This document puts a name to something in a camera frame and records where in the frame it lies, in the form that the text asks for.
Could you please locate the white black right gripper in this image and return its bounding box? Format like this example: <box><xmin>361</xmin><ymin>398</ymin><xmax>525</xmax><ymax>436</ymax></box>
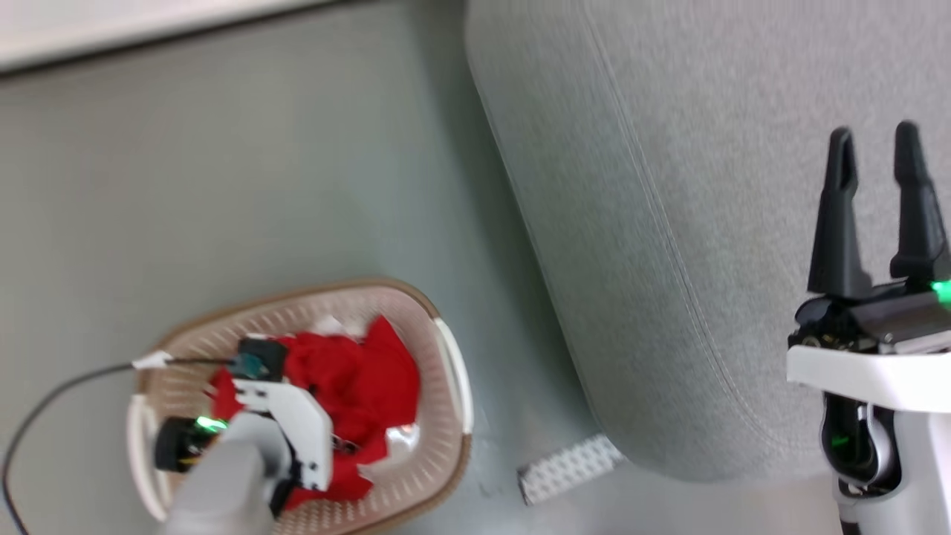
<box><xmin>786</xmin><ymin>120</ymin><xmax>951</xmax><ymax>413</ymax></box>

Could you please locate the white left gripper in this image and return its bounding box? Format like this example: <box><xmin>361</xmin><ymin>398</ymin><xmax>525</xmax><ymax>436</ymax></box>
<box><xmin>154</xmin><ymin>377</ymin><xmax>334</xmax><ymax>517</ymax></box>

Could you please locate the red and white garment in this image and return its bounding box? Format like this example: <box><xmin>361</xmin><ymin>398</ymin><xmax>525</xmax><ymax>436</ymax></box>
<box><xmin>208</xmin><ymin>316</ymin><xmax>422</xmax><ymax>512</ymax></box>

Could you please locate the beige plastic laundry basket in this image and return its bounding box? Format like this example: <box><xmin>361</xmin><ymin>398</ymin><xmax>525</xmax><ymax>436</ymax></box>
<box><xmin>125</xmin><ymin>279</ymin><xmax>474</xmax><ymax>535</ymax></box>

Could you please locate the grey fabric sofa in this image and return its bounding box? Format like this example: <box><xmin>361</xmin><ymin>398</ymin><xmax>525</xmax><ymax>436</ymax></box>
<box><xmin>464</xmin><ymin>0</ymin><xmax>951</xmax><ymax>482</ymax></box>

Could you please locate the white perforated sofa leg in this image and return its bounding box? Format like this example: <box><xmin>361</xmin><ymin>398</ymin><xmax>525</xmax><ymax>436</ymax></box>
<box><xmin>518</xmin><ymin>435</ymin><xmax>626</xmax><ymax>506</ymax></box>

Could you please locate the white baseboard strip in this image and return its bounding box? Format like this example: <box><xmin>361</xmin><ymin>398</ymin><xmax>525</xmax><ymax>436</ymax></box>
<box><xmin>0</xmin><ymin>0</ymin><xmax>357</xmax><ymax>75</ymax></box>

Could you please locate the black camera cable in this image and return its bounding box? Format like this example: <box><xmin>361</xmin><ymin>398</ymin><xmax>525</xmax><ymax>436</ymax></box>
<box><xmin>0</xmin><ymin>358</ymin><xmax>242</xmax><ymax>535</ymax></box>

